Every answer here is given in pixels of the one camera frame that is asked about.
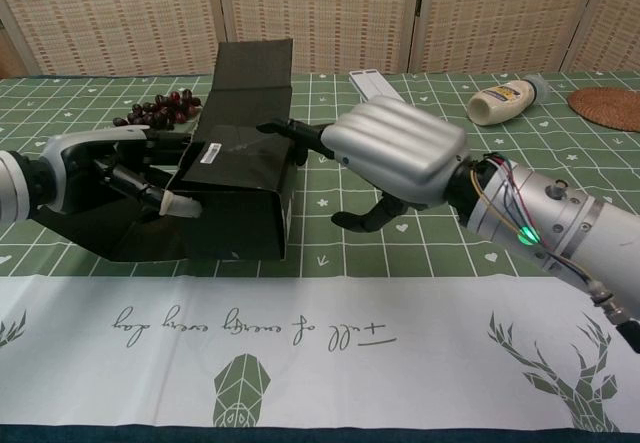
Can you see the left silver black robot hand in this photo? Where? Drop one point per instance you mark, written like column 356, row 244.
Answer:
column 90, row 143

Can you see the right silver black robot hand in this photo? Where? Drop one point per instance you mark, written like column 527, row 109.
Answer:
column 400, row 153

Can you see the black foldable cardboard box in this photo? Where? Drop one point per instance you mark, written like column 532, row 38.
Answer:
column 240, row 163

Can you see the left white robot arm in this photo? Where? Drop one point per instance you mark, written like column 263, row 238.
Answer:
column 12, row 185

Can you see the white folding stand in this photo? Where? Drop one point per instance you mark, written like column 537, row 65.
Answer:
column 372, row 85

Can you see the dark red grape bunch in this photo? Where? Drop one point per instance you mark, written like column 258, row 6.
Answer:
column 165, row 105

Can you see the green grid deer tablecloth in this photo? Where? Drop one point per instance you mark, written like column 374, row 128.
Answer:
column 400, row 263

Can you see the cream mayonnaise squeeze bottle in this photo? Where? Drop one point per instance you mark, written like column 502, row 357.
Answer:
column 500, row 103

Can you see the woven bamboo folding screen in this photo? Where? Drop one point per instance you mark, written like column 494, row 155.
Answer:
column 320, row 13

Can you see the round brown woven coaster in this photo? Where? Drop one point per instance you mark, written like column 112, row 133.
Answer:
column 610, row 108

